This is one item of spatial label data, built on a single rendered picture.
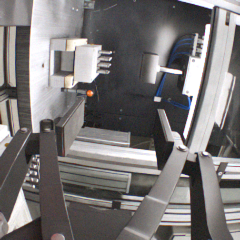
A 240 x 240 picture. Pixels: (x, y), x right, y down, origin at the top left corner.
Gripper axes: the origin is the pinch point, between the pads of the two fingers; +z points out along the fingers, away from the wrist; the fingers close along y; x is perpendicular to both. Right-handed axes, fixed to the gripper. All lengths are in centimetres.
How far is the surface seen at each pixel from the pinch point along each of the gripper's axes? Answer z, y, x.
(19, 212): 9.9, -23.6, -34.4
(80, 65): 33.2, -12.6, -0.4
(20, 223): 9.3, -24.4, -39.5
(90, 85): 64, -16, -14
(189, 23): 64, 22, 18
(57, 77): 32.0, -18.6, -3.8
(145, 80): 39.4, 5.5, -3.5
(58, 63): 38.3, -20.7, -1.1
